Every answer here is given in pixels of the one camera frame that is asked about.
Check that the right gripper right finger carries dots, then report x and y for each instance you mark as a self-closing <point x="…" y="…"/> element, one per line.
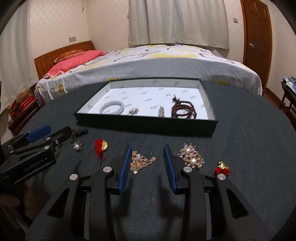
<point x="232" y="217"/>

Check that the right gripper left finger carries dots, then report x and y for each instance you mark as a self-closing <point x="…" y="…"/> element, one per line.
<point x="63" y="217"/>

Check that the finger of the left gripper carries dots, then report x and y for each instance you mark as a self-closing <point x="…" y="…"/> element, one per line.
<point x="53" y="139"/>
<point x="23" y="139"/>

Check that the gold pearl brooch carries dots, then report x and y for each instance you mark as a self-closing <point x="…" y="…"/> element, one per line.
<point x="191" y="156"/>

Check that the white jade bangle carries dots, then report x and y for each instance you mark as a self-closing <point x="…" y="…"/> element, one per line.
<point x="113" y="108"/>

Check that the small pearl flower brooch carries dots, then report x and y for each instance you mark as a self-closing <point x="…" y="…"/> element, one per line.
<point x="133" y="111"/>

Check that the silver leaf brooch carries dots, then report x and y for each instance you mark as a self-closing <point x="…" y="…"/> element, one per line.
<point x="161" y="112"/>

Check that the dark wooden nightstand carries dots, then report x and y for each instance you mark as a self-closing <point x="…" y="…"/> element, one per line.
<point x="17" y="124"/>

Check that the red box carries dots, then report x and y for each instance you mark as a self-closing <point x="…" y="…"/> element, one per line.
<point x="27" y="102"/>

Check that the brown plush toy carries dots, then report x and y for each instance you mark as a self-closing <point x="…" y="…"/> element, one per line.
<point x="22" y="96"/>

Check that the left sheer curtain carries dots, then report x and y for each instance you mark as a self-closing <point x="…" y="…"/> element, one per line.
<point x="18" y="71"/>

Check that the bed with patterned sheet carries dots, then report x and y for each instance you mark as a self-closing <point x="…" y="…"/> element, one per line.
<point x="151" y="61"/>

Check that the wooden headboard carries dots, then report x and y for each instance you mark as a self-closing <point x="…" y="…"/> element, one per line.
<point x="45" y="62"/>

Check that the pink pillow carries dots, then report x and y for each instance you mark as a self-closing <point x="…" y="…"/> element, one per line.
<point x="68" y="64"/>

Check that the dark green tablecloth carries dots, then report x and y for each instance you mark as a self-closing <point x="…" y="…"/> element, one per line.
<point x="253" y="138"/>

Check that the orange patterned pillow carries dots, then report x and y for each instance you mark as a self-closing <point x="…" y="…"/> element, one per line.
<point x="68" y="55"/>

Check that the green white tray box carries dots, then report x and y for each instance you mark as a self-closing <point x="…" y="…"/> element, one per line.
<point x="188" y="109"/>

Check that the wooden chair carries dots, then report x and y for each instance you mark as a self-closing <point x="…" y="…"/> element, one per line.
<point x="289" y="95"/>

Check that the pile of clothes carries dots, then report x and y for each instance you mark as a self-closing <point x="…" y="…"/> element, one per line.
<point x="290" y="82"/>

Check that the brown wooden door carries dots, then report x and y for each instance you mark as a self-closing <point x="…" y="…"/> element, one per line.
<point x="258" y="43"/>

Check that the grey window curtain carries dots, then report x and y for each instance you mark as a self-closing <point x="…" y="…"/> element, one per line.
<point x="198" y="23"/>

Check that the wall socket above headboard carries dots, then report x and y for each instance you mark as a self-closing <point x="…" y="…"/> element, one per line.
<point x="72" y="39"/>

